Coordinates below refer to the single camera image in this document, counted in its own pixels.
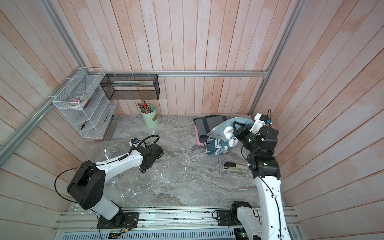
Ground grey black stapler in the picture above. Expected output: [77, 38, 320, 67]
[224, 162, 249, 173]

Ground mint green pencil cup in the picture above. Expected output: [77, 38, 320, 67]
[142, 104, 159, 128]

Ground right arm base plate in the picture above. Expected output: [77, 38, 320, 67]
[216, 210, 241, 227]

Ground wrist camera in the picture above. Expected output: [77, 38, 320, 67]
[250, 113, 271, 134]
[130, 138, 140, 148]

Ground black mesh wall basket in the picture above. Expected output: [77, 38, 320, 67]
[101, 74, 160, 101]

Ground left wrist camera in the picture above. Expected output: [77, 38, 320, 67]
[130, 138, 140, 148]

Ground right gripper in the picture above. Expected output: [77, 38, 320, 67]
[234, 122, 261, 159]

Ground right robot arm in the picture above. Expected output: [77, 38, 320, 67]
[231, 122, 291, 240]

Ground aluminium frame rail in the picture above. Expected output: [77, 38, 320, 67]
[102, 70, 269, 78]

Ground white wire mesh shelf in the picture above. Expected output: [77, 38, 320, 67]
[53, 68, 117, 139]

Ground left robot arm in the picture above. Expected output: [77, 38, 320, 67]
[67, 143, 164, 224]

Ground dark blue blanket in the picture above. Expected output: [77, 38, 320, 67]
[193, 115, 230, 144]

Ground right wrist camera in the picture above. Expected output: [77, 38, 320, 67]
[250, 113, 271, 134]

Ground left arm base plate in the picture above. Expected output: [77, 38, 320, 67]
[97, 212, 140, 230]

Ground tape roll on shelf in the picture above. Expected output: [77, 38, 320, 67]
[67, 96, 88, 109]

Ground coloured pencils in cup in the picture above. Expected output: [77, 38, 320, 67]
[137, 100, 152, 114]

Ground pink fleece blanket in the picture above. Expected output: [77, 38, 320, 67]
[194, 126, 207, 146]

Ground teal blanket with white clouds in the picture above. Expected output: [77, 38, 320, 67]
[205, 117, 255, 158]

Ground clear plastic vacuum bag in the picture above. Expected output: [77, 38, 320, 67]
[71, 137, 193, 211]

